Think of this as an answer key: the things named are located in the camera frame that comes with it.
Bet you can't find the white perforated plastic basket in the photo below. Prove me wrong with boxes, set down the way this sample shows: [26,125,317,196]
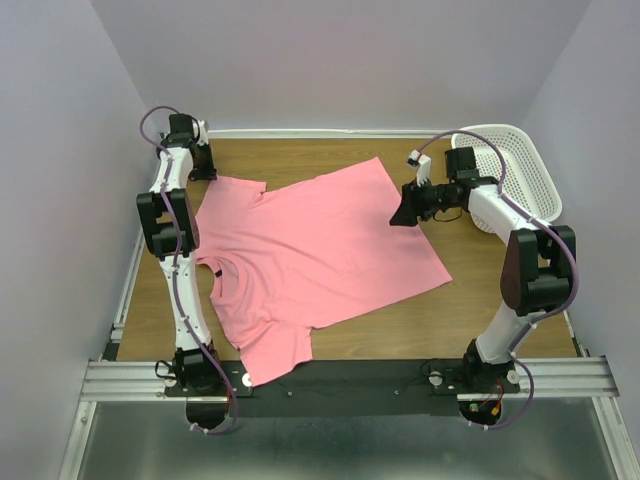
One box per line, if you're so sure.
[451,124,562,222]

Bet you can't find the pink t shirt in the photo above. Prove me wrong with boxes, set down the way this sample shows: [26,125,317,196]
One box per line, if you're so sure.
[196,158,451,386]

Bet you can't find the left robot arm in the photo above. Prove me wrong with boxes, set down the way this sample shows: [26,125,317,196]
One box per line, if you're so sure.
[136,106,227,396]

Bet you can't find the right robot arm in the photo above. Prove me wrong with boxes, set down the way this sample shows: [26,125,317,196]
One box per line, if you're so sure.
[389,147,577,391]

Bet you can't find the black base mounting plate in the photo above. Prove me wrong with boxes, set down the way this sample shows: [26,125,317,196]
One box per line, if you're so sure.
[164,358,521,420]

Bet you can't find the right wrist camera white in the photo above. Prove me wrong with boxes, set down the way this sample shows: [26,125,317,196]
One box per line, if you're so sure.
[406,149,431,187]

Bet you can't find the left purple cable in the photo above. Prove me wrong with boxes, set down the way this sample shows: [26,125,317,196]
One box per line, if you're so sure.
[138,105,241,436]

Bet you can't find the purple cable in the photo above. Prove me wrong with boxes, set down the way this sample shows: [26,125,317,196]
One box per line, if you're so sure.
[414,130,581,361]
[138,105,241,436]

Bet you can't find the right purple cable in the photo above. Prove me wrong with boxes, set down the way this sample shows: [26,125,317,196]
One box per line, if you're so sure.
[414,130,581,361]

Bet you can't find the aluminium frame rail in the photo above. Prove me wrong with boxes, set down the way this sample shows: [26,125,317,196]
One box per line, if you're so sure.
[57,129,624,480]

